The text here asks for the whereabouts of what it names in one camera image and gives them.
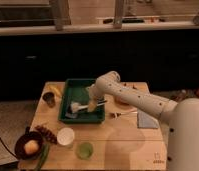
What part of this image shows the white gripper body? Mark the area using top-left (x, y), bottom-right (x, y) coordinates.
top-left (87, 85), bottom-right (104, 112)

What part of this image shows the white dish brush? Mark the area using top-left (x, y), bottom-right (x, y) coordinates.
top-left (70, 102), bottom-right (88, 113)

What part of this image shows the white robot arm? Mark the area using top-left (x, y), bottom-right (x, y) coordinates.
top-left (88, 71), bottom-right (199, 171)

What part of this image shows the green plastic tray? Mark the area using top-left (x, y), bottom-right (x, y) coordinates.
top-left (58, 78), bottom-right (105, 124)

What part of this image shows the metal fork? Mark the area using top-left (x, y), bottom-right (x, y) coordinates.
top-left (109, 112), bottom-right (137, 118)

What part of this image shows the yellow banana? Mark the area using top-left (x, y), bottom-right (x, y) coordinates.
top-left (49, 85), bottom-right (62, 98)

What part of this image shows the dark small cup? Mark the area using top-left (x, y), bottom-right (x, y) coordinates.
top-left (42, 92), bottom-right (55, 108)

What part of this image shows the white cup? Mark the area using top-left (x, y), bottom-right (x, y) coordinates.
top-left (57, 128), bottom-right (75, 147)

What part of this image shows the grey cloth pad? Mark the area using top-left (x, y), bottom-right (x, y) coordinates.
top-left (137, 110), bottom-right (159, 129)

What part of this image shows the green cup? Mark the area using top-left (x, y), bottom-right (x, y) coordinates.
top-left (76, 142), bottom-right (93, 160)

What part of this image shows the brown pine cone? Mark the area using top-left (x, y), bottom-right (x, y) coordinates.
top-left (35, 125), bottom-right (57, 144)

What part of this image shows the green vegetable stalk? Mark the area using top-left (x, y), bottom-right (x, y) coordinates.
top-left (34, 144), bottom-right (50, 171)

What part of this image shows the yellow fruit in bowl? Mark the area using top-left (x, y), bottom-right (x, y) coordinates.
top-left (24, 140), bottom-right (39, 155)

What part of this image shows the dark brown bowl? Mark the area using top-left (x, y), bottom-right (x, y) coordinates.
top-left (14, 129), bottom-right (43, 160)

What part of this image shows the black cable left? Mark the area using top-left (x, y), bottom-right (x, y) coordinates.
top-left (0, 127), bottom-right (16, 158)

